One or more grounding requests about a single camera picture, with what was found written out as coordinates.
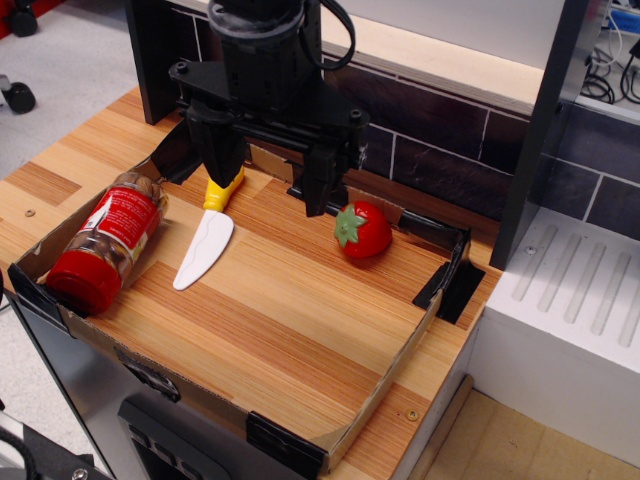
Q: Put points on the black office chair wheel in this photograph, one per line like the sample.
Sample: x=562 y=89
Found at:
x=18 y=95

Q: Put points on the yellow handled white toy knife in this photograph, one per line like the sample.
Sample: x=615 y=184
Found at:
x=212 y=235

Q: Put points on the red toy strawberry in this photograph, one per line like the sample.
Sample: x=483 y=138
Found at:
x=362 y=230

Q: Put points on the dark vertical post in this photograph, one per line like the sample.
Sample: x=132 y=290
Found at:
x=563 y=77
x=154 y=44

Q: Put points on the white ribbed drain board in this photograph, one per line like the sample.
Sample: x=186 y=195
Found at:
x=568 y=308

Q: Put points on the dark vertical post right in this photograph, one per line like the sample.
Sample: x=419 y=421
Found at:
x=563 y=77

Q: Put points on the dark vertical post left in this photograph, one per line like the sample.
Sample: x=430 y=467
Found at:
x=154 y=44

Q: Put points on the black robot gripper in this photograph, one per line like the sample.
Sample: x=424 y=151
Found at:
x=269 y=85

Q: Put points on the red lid spice bottle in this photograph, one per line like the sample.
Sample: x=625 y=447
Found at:
x=101 y=255

